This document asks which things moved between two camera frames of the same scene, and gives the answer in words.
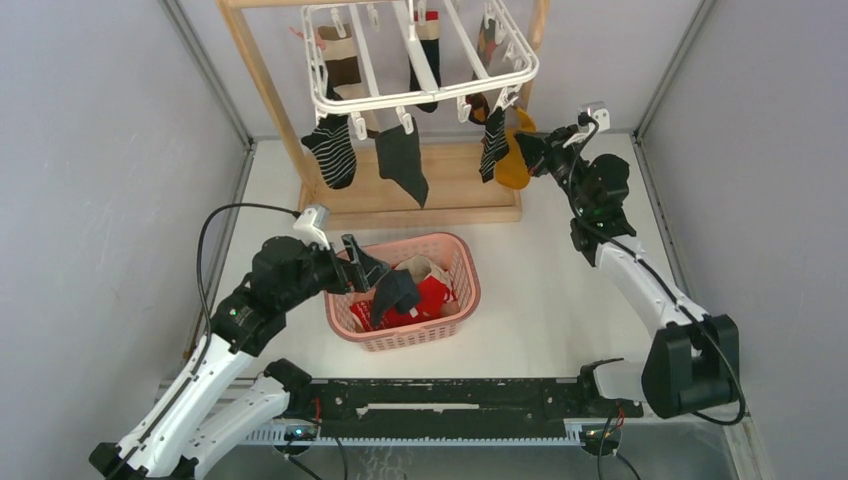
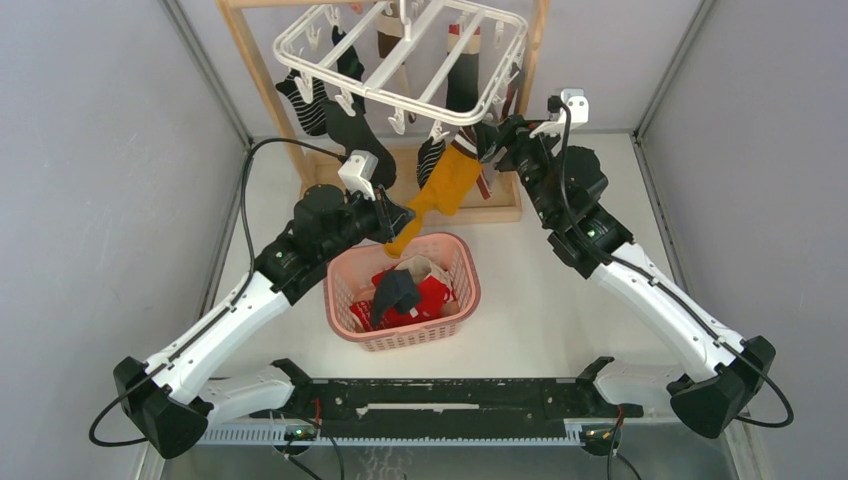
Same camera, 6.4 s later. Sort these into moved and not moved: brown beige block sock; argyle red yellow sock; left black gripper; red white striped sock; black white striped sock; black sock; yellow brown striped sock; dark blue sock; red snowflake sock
Moved: brown beige block sock; yellow brown striped sock; left black gripper; argyle red yellow sock; black white striped sock; black sock
Not moved: dark blue sock; red white striped sock; red snowflake sock
